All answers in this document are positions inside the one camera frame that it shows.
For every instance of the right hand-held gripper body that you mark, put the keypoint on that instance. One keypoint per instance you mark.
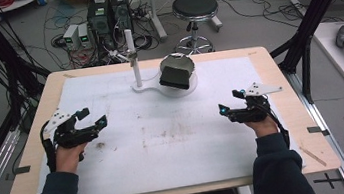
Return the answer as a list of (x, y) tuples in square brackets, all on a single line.
[(251, 113)]

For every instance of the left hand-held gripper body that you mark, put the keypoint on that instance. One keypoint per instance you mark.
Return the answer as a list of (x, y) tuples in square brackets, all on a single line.
[(71, 137)]

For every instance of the black smartphone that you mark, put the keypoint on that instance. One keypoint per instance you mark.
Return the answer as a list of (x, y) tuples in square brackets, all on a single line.
[(175, 76)]

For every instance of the white stand with pole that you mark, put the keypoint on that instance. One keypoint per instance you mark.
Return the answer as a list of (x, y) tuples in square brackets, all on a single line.
[(137, 76)]

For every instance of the white eggshell-shaped bowl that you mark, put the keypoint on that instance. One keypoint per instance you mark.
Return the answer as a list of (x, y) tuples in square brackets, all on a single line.
[(176, 59)]

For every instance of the person's right hand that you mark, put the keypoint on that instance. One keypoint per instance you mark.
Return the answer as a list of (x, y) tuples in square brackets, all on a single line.
[(263, 128)]

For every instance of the person's left hand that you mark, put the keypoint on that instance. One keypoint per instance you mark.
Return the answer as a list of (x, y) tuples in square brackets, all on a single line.
[(67, 157)]

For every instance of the black tape piece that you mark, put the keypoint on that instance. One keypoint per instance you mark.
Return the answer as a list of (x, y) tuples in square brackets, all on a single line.
[(317, 130), (22, 169)]

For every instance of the white table mat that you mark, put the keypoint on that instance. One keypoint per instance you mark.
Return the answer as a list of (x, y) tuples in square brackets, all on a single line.
[(185, 162)]

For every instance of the thin wooden strip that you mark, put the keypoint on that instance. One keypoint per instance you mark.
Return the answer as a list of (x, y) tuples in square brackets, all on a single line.
[(314, 156)]

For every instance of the grey power supply unit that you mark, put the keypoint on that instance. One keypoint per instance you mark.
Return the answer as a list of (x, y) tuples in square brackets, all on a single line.
[(84, 36), (70, 36)]

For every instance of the black computer tower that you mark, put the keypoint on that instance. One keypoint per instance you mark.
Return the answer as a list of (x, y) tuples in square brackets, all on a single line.
[(99, 22), (121, 11)]

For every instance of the black round stool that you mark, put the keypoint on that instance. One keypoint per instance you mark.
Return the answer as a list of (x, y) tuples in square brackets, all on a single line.
[(194, 5)]

